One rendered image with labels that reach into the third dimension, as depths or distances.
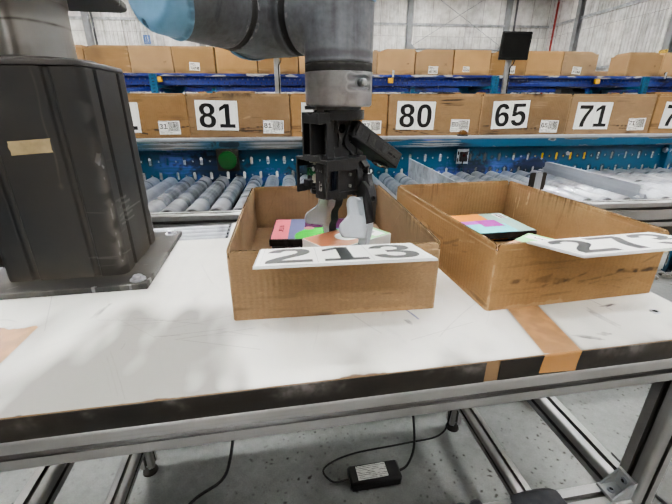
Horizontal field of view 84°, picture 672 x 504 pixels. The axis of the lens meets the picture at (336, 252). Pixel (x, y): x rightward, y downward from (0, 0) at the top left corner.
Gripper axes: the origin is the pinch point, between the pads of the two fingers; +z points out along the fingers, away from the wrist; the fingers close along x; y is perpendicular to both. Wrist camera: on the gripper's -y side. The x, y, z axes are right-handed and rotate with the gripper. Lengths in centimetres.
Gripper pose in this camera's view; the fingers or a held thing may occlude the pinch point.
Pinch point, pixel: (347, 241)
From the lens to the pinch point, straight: 60.8
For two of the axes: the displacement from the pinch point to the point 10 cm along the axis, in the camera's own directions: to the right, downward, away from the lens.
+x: 6.5, 2.9, -7.0
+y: -7.6, 2.4, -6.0
